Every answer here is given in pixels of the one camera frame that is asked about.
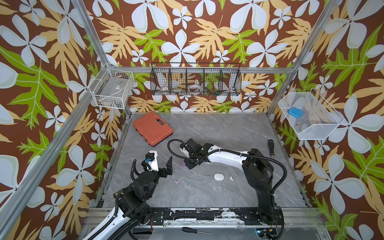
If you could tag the aluminium frame post right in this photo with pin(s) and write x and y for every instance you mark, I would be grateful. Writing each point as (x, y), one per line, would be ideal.
(314, 34)

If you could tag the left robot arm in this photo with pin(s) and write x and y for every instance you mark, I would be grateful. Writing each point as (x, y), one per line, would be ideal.
(131, 208)

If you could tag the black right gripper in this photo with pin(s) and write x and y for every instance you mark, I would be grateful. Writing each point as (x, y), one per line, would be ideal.
(195, 150)

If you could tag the black handled screwdriver on table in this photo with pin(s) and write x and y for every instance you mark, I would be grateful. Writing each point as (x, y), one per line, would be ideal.
(271, 146)

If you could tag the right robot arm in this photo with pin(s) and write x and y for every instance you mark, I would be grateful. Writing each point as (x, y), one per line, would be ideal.
(263, 174)

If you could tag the white mesh basket right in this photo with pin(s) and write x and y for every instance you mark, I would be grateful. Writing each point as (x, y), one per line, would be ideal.
(319, 120)

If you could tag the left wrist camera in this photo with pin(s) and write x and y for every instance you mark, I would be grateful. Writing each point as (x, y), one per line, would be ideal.
(150, 162)

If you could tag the white earbud charging case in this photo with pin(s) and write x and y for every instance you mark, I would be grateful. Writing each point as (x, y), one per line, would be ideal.
(219, 177)

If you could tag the red plastic tool case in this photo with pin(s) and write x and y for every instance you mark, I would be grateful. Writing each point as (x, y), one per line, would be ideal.
(153, 128)

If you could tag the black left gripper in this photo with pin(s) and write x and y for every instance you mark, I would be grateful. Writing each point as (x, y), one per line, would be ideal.
(164, 173)

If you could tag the black wire basket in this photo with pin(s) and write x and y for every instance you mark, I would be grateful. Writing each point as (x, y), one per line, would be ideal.
(210, 79)

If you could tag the aluminium frame post left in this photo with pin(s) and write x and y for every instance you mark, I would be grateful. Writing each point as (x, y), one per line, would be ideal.
(95, 41)

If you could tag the blue small box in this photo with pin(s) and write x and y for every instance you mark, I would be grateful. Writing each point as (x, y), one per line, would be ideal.
(295, 112)

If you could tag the white wire basket left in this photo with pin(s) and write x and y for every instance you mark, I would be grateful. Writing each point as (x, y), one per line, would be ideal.
(111, 88)

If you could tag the aluminium frame post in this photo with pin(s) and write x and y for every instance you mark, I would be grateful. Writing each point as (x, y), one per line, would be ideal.
(314, 34)
(95, 41)

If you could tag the black screwdriver on front rail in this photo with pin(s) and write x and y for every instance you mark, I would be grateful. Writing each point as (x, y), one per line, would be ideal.
(194, 231)

